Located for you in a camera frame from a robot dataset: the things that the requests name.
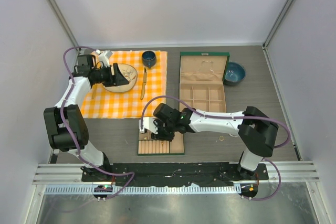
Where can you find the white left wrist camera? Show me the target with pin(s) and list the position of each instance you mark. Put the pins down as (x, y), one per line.
(103, 57)

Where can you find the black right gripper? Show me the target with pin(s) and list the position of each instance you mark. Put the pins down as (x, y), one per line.
(160, 135)

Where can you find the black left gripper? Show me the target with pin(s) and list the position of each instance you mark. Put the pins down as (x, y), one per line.
(117, 78)

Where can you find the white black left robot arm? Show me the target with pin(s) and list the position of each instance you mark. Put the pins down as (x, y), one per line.
(65, 125)

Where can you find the green jewelry box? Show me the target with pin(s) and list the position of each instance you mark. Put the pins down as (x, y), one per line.
(202, 80)

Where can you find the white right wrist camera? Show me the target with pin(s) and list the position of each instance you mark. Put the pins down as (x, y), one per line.
(148, 124)

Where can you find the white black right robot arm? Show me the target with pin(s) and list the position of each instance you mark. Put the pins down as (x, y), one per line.
(257, 133)

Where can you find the yellow white checkered cloth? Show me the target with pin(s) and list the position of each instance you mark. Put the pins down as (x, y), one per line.
(109, 105)

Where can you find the dark blue ceramic mug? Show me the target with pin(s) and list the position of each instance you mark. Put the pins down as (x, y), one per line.
(149, 58)

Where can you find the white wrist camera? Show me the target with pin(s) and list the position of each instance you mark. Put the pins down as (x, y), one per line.
(103, 57)
(148, 124)

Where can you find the aluminium front rail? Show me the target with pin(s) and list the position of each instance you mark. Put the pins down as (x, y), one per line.
(66, 179)

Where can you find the gold knife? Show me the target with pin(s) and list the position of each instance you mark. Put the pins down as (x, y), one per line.
(143, 84)

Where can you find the cream plate with branch pattern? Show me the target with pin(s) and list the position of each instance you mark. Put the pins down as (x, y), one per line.
(130, 73)

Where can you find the green jewelry tray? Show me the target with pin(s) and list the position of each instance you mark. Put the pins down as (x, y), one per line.
(149, 147)

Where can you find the blue ceramic bowl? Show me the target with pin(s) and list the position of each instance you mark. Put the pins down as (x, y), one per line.
(235, 74)

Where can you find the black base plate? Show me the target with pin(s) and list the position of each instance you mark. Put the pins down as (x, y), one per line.
(206, 174)

